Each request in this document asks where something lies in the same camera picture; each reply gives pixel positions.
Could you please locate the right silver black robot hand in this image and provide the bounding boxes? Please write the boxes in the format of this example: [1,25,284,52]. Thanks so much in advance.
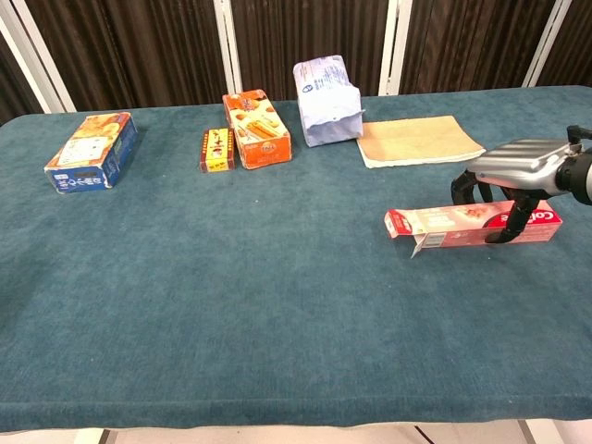
[450,125,589,245]

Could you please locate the red toothpaste box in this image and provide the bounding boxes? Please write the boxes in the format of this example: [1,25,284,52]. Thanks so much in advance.
[384,200,564,260]

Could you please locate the orange biscuit box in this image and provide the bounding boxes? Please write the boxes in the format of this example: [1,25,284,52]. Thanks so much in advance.
[221,89,293,171]

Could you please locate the small yellow red box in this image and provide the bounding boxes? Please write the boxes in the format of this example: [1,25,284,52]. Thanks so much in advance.
[199,127,237,174]

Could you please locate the blue snack box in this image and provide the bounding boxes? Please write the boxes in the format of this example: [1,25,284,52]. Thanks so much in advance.
[43,111,140,195]

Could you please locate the tan folded cloth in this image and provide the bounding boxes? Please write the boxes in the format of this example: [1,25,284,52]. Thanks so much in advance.
[355,115,487,170]

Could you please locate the pale blue paper bag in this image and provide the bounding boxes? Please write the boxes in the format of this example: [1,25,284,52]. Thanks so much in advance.
[292,55,366,149]

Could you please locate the teal table cloth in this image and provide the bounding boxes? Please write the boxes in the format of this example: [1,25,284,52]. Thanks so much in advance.
[0,84,592,435]

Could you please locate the dark brown curtain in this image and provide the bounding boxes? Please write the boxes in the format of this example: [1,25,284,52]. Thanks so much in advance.
[0,0,592,127]

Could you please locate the white metal frame post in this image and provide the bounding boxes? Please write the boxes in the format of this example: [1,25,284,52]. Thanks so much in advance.
[212,0,244,96]
[0,0,78,115]
[522,0,574,89]
[377,0,413,97]

